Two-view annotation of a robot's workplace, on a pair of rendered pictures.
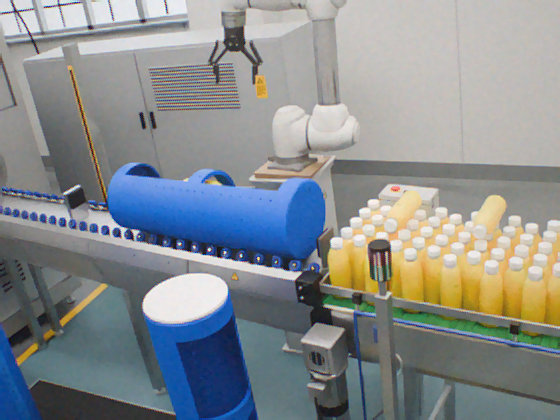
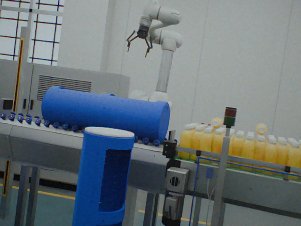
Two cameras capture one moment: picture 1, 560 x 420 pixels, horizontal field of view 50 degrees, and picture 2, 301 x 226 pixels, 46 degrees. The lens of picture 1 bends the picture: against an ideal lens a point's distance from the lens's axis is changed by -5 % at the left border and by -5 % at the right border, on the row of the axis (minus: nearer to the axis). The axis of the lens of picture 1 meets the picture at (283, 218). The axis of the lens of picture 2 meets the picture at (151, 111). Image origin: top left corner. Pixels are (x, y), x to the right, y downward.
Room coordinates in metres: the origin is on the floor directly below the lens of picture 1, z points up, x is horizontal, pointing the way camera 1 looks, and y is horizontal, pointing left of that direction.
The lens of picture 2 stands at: (-0.19, 0.78, 1.28)
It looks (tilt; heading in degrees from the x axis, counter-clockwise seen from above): 3 degrees down; 341
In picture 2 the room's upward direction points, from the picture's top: 8 degrees clockwise
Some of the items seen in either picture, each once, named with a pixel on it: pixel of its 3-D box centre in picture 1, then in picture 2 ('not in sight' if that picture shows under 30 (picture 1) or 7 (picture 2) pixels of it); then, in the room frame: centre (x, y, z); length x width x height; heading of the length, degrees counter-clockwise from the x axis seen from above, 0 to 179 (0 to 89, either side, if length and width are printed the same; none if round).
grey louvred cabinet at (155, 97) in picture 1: (174, 137); (36, 121); (4.45, 0.69, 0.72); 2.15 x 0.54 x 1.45; 62
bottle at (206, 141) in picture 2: (375, 275); (205, 146); (1.72, -0.26, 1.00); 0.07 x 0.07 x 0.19
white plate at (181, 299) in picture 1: (185, 297); (109, 132); (1.72, 0.35, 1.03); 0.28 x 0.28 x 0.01
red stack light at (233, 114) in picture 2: (379, 253); (230, 112); (1.46, -0.24, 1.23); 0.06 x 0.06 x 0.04
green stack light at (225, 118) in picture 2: (380, 268); (229, 121); (1.46, -0.24, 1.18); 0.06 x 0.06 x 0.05
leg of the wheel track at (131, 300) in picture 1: (145, 343); (20, 205); (2.52, 0.76, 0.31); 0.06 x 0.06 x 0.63; 55
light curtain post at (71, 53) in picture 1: (110, 201); (14, 123); (3.10, 0.89, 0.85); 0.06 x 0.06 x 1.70; 55
